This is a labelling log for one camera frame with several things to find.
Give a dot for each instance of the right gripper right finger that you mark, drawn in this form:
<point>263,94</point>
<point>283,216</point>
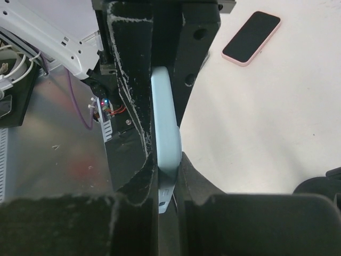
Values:
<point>212,222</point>

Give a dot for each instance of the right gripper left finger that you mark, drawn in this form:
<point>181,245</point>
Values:
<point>125,223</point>

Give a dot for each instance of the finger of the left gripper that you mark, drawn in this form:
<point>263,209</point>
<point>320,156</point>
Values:
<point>200,23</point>
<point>130,25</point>

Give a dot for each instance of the light blue case phone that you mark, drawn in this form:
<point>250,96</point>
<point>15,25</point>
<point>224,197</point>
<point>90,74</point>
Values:
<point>167,136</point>

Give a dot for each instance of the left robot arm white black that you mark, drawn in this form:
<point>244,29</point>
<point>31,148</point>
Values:
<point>152,50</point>

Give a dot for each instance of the pink case phone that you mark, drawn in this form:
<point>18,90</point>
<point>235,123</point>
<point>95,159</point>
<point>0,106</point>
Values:
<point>251,38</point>

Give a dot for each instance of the left white cable duct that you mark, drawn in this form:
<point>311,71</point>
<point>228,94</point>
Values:
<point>106,128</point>

